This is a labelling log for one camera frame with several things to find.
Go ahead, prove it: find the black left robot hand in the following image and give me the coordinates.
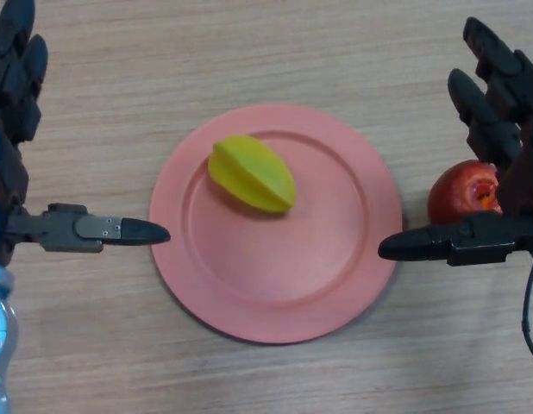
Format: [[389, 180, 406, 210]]
[[0, 0, 172, 269]]

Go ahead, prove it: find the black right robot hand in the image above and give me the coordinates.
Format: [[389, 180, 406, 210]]
[[378, 16, 533, 268]]

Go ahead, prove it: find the yellow starfruit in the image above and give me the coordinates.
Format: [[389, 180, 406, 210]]
[[206, 134, 298, 216]]

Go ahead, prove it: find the pink round plate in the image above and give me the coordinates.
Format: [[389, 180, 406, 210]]
[[148, 102, 404, 345]]

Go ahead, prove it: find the red apple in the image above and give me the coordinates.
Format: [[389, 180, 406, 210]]
[[426, 159, 505, 226]]

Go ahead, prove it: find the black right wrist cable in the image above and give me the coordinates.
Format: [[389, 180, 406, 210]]
[[520, 261, 533, 364]]

